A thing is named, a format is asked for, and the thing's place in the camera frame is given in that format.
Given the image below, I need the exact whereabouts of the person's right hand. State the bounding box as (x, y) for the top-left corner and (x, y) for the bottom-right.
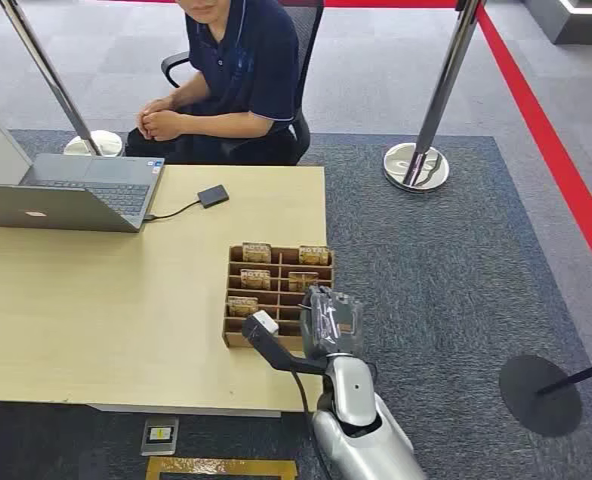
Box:
(136, 99), (173, 141)

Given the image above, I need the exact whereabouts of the yellow floor tape frame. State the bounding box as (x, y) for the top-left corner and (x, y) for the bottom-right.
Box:
(144, 456), (298, 480)

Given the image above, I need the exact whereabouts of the person's left hand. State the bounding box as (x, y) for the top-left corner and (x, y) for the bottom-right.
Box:
(144, 109), (185, 143)

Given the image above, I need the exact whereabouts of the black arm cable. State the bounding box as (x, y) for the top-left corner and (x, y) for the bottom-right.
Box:
(289, 368), (333, 480)

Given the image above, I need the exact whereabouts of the gold hotel card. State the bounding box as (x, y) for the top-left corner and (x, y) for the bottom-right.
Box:
(239, 268), (272, 291)
(227, 296), (260, 318)
(287, 271), (320, 293)
(242, 242), (273, 264)
(298, 245), (331, 267)

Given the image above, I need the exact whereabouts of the chrome stanchion post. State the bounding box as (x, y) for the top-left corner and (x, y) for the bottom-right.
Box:
(382, 0), (488, 194)
(0, 0), (124, 159)

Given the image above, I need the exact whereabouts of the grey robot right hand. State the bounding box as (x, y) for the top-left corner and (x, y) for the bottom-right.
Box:
(300, 285), (365, 361)

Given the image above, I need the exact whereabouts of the wooden slotted card holder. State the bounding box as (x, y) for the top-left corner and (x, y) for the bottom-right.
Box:
(221, 244), (335, 352)

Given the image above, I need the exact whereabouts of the grey open laptop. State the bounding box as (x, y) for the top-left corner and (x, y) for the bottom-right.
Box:
(0, 152), (166, 234)

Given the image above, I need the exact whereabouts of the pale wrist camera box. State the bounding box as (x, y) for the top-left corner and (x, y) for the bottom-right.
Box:
(252, 309), (280, 337)

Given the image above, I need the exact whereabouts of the red barrier belt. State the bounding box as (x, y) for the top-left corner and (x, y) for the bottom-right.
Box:
(101, 0), (592, 296)

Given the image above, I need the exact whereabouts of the black external drive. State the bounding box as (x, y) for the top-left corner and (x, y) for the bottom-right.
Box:
(197, 184), (230, 210)

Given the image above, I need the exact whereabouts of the black office chair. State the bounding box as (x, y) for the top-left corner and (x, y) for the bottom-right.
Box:
(160, 0), (325, 166)

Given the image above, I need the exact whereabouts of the black stanchion with round base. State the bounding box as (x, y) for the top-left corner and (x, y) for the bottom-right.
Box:
(498, 354), (592, 439)

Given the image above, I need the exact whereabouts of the dark blue floor rug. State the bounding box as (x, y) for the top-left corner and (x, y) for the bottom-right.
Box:
(0, 129), (592, 480)

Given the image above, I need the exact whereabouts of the metal floor socket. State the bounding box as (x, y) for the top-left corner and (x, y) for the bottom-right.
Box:
(140, 416), (180, 458)

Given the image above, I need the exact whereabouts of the person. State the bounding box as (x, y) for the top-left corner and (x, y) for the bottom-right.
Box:
(125, 0), (301, 167)

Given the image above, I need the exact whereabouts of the black drive cable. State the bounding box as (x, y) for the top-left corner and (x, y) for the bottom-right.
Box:
(144, 198), (202, 222)

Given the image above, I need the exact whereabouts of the white grey display plinth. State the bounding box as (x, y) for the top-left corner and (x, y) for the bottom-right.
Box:
(522, 0), (592, 46)

